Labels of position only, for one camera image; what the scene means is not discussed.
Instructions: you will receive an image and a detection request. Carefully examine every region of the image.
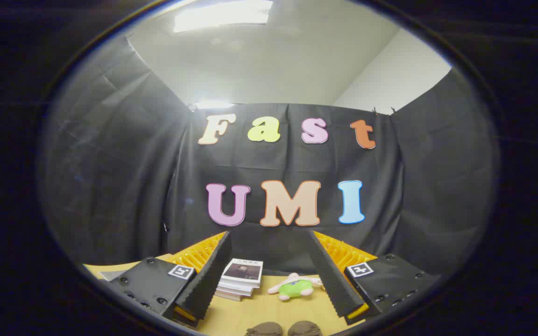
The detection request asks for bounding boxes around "brown shoe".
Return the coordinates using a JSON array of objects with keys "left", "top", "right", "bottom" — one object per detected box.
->
[
  {"left": 288, "top": 320, "right": 324, "bottom": 336},
  {"left": 245, "top": 322, "right": 284, "bottom": 336}
]

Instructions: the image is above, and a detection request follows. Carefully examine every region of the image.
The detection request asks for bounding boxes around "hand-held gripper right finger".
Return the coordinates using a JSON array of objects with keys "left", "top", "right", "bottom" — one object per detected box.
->
[{"left": 307, "top": 230, "right": 441, "bottom": 326}]

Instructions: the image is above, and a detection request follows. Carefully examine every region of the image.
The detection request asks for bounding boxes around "black backdrop cloth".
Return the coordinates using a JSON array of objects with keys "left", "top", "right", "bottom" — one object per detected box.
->
[{"left": 40, "top": 35, "right": 501, "bottom": 276}]

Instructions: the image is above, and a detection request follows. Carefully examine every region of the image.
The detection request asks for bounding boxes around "pink and green plush toy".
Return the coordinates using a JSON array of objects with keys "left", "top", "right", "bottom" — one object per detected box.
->
[{"left": 268, "top": 273, "right": 324, "bottom": 301}]

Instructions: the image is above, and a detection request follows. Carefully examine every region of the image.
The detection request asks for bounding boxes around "white book with portrait cover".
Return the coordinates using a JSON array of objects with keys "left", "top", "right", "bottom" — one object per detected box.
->
[{"left": 221, "top": 258, "right": 264, "bottom": 287}]

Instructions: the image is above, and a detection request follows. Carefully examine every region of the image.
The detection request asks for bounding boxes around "plain white book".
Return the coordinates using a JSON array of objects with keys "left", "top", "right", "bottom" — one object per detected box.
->
[{"left": 216, "top": 279, "right": 256, "bottom": 297}]

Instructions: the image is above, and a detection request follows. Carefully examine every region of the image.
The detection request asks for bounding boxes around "ceiling light panel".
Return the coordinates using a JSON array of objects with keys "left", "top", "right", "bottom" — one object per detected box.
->
[{"left": 173, "top": 0, "right": 274, "bottom": 33}]

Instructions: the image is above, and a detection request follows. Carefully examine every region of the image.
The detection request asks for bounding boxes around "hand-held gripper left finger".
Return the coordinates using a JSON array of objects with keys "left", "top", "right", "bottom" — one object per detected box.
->
[{"left": 102, "top": 231, "right": 233, "bottom": 328}]

